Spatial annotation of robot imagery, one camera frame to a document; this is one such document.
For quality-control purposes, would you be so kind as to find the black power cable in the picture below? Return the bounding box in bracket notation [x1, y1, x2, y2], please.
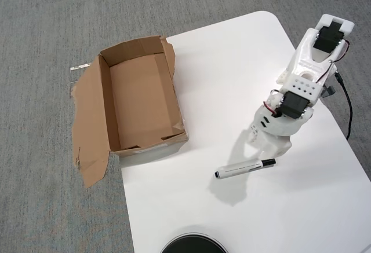
[334, 72, 354, 141]

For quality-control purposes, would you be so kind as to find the black round disc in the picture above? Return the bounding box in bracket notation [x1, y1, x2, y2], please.
[160, 226, 230, 253]

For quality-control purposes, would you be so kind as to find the open brown cardboard box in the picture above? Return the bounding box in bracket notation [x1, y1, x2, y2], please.
[69, 35, 190, 189]

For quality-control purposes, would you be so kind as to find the grey table clamp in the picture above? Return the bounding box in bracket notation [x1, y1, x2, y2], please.
[321, 84, 336, 99]

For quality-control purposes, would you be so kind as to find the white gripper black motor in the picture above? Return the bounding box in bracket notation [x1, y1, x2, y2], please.
[247, 123, 292, 159]

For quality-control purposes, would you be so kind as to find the white marker pen black cap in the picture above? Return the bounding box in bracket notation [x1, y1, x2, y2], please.
[214, 157, 277, 180]

